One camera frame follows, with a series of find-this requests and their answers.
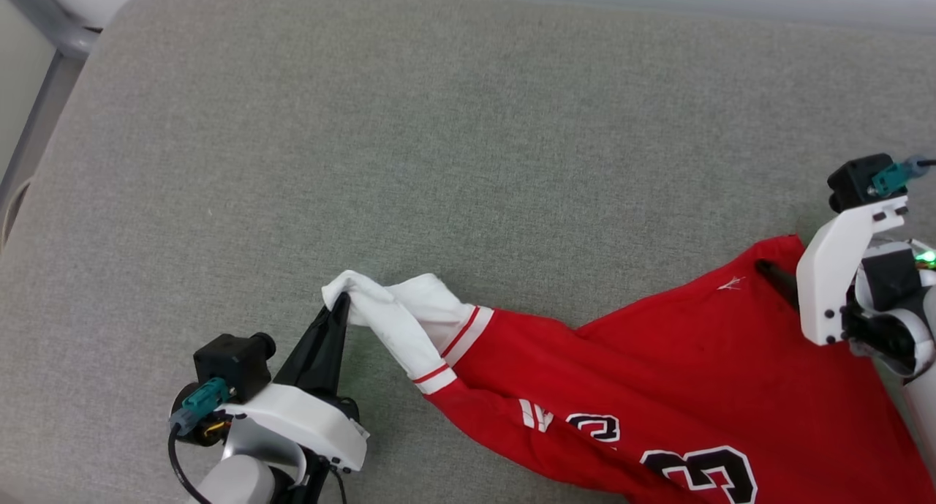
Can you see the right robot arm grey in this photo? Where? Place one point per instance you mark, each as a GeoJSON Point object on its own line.
{"type": "Point", "coordinates": [923, 409]}

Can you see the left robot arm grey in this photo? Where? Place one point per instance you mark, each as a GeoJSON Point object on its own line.
{"type": "Point", "coordinates": [241, 478]}

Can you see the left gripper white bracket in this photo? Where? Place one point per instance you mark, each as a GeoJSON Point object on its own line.
{"type": "Point", "coordinates": [307, 420]}

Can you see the grey fabric sofa seat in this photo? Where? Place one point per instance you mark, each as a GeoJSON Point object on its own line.
{"type": "Point", "coordinates": [475, 160]}

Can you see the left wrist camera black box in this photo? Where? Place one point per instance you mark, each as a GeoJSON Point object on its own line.
{"type": "Point", "coordinates": [230, 361]}

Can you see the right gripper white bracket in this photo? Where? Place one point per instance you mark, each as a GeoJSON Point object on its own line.
{"type": "Point", "coordinates": [833, 277]}

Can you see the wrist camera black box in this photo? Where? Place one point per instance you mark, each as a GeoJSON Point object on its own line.
{"type": "Point", "coordinates": [852, 182]}
{"type": "Point", "coordinates": [230, 361]}

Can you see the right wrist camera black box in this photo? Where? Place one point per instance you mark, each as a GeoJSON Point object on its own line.
{"type": "Point", "coordinates": [852, 182]}

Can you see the red basketball jersey white trim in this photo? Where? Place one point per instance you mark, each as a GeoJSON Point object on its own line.
{"type": "Point", "coordinates": [658, 387]}

